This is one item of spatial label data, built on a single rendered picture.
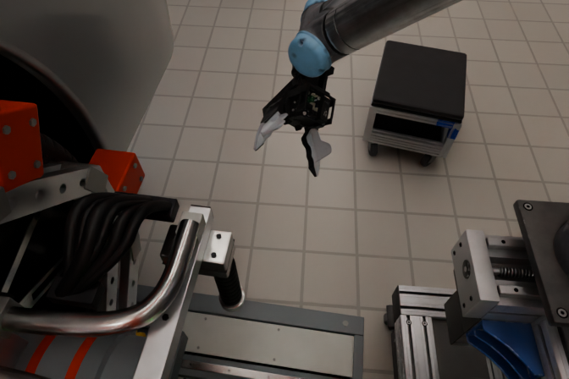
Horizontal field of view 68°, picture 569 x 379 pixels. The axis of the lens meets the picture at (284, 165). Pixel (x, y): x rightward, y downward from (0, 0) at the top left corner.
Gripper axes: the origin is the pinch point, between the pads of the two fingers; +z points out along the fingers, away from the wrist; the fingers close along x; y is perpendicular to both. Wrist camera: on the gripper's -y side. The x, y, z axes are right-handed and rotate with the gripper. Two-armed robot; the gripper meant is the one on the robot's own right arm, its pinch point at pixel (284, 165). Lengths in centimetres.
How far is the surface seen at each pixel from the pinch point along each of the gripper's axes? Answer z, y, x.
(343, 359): 38, -34, 62
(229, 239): 17.2, 10.7, -14.6
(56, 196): 16.5, 0.6, -34.9
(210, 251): 19.3, 10.0, -16.6
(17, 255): 24.8, -14.5, -34.8
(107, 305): 30.9, -25.1, -16.1
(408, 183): -32, -45, 99
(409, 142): -47, -40, 90
